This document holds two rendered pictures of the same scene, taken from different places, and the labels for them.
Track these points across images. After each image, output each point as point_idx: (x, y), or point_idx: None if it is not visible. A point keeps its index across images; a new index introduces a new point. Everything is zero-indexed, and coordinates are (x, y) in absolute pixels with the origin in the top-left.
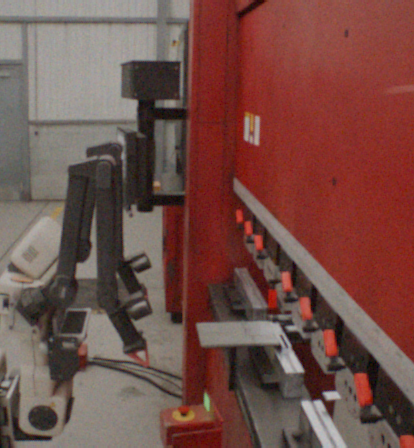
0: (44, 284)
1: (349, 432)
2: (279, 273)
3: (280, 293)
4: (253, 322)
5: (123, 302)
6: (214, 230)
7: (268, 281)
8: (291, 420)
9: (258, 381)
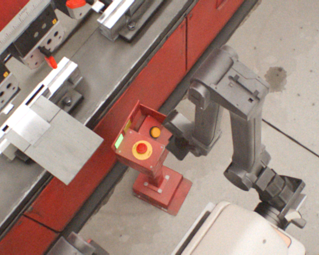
0: (265, 184)
1: None
2: (27, 55)
3: (43, 54)
4: (18, 144)
5: (193, 127)
6: None
7: (48, 55)
8: (107, 52)
9: (75, 111)
